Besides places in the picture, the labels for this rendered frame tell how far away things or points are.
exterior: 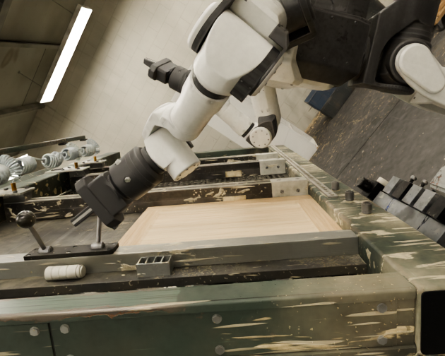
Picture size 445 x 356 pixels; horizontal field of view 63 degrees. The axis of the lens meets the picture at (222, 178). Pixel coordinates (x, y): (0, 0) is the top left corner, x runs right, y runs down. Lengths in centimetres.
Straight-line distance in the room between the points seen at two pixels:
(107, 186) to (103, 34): 624
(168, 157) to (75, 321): 32
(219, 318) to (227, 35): 41
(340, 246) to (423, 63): 51
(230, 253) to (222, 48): 44
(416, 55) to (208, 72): 65
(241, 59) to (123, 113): 639
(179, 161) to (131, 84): 611
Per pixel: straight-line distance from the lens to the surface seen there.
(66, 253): 88
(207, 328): 59
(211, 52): 54
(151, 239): 97
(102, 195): 77
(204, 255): 80
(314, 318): 59
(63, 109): 738
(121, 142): 703
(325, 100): 541
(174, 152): 70
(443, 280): 65
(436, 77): 109
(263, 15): 59
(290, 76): 94
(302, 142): 511
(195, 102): 58
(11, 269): 95
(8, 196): 149
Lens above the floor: 127
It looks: 5 degrees down
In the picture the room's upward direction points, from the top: 57 degrees counter-clockwise
